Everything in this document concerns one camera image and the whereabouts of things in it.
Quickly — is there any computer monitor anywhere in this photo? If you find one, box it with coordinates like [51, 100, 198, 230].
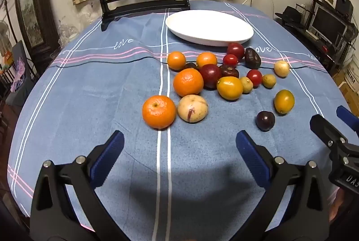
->
[309, 3, 351, 45]

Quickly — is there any blue striped tablecloth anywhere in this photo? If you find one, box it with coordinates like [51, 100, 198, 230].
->
[7, 0, 345, 241]

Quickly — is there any red cherry tomato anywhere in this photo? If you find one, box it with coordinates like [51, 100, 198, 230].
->
[246, 69, 263, 88]
[223, 54, 239, 67]

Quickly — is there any yellow green tinged tomato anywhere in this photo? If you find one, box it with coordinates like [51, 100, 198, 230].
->
[274, 89, 295, 114]

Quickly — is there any yellow orange tomato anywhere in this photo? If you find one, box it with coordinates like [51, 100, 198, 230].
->
[217, 76, 243, 101]

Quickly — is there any dark red plum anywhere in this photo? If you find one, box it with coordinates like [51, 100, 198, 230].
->
[199, 64, 223, 89]

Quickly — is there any dark brown oval fruit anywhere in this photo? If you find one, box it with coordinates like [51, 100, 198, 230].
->
[245, 48, 262, 70]

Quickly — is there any black hat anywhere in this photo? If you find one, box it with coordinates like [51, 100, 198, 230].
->
[275, 6, 305, 29]

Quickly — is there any large orange mandarin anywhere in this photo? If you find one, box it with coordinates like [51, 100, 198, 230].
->
[142, 95, 177, 130]
[173, 68, 204, 98]

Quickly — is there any cardboard box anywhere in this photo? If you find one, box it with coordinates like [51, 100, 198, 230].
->
[343, 64, 359, 88]

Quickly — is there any white oval plate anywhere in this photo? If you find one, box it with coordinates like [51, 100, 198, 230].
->
[165, 10, 254, 47]

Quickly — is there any black desk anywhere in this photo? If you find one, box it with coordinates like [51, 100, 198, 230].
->
[276, 20, 359, 76]

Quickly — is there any dark red tomato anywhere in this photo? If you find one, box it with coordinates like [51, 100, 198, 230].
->
[227, 42, 245, 60]

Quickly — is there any pale yellow spotted fruit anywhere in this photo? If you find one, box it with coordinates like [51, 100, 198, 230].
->
[274, 60, 290, 78]

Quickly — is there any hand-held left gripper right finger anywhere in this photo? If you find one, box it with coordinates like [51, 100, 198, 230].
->
[236, 130, 329, 241]

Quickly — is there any pale yellow fruit red streak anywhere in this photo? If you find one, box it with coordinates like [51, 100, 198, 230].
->
[177, 94, 209, 124]

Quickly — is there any dark purple tomato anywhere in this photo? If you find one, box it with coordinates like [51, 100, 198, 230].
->
[219, 64, 240, 79]

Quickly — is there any small orange mandarin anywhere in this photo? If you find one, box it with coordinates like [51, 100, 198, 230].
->
[167, 52, 187, 71]
[196, 52, 218, 68]

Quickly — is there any black speaker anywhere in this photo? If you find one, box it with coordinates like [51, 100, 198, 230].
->
[335, 0, 354, 16]

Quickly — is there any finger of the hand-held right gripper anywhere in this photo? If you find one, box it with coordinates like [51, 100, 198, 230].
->
[337, 106, 359, 136]
[310, 114, 348, 151]

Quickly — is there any dark framed landscape panel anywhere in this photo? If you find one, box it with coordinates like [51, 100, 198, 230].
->
[13, 0, 61, 73]

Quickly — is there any small yellow green fruit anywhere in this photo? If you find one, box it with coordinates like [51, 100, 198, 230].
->
[240, 77, 254, 94]
[262, 74, 277, 89]

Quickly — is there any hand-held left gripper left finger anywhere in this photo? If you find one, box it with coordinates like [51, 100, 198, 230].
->
[29, 130, 125, 241]

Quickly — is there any chair with purple cloth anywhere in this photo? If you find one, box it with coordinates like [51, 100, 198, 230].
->
[6, 41, 38, 105]

